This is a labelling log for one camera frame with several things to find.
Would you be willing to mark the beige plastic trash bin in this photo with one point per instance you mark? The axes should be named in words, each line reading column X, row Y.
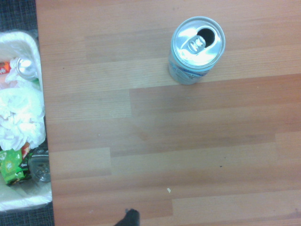
column 35, row 47

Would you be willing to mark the reddish wooden coffee table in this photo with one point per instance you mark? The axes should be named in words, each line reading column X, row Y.
column 176, row 141

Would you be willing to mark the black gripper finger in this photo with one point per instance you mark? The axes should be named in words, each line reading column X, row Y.
column 130, row 219

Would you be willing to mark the silver light blue drink can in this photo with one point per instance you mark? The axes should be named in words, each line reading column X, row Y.
column 196, row 50

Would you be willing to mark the green snack wrapper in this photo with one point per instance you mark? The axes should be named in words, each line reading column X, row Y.
column 10, row 167

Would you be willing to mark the crumpled white paper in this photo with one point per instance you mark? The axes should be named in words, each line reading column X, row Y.
column 21, row 117

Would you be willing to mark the green silver discarded can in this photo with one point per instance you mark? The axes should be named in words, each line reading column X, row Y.
column 26, row 68

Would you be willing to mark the dark discarded can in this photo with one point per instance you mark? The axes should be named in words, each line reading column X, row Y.
column 41, row 167

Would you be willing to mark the red orange wrapper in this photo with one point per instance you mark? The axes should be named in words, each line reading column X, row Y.
column 4, row 68

